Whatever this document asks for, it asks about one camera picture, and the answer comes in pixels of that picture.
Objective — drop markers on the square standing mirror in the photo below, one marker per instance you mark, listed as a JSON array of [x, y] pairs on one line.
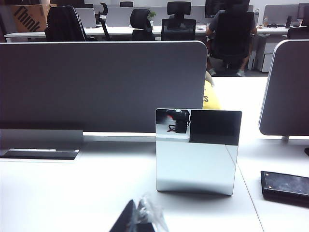
[[195, 164]]

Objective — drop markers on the white drawer cabinet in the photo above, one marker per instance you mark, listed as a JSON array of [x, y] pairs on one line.
[[268, 58]]

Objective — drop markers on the black office chair side view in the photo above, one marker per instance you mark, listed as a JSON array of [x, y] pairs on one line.
[[104, 21]]

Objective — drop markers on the black flat case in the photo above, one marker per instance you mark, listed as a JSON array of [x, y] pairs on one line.
[[287, 186]]

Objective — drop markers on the small background green plant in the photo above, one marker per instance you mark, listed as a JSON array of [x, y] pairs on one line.
[[151, 15]]

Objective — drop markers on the black computer monitor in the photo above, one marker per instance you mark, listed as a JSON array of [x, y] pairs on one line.
[[212, 8]]

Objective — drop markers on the grey metal divider bracket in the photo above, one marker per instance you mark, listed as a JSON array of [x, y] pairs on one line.
[[41, 137]]

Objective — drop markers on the black mesh office chair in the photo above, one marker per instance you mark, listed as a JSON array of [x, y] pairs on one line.
[[178, 26]]

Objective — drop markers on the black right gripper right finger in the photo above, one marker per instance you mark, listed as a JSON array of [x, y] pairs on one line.
[[149, 222]]

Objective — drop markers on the seated person grey shirt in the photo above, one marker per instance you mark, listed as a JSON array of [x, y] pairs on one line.
[[213, 21]]

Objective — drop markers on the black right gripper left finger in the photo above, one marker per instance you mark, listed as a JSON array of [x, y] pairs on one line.
[[125, 220]]

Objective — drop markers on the large grey desk divider panel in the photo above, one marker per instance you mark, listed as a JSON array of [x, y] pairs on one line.
[[96, 84]]

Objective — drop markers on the black office chair rounded headrest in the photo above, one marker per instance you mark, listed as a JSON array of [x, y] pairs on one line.
[[141, 24]]

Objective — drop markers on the yellow bag with print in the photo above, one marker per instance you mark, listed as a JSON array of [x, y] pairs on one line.
[[211, 99]]

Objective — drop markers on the cardboard box Think print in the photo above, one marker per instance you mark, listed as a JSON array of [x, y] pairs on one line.
[[29, 18]]

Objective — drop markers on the office chair with black jacket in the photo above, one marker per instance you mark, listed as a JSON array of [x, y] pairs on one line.
[[64, 24]]

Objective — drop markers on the black occupied office chair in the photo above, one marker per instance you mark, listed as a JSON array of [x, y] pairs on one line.
[[233, 36]]

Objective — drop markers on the grey right partition panel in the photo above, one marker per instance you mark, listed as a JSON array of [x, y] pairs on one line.
[[287, 91]]

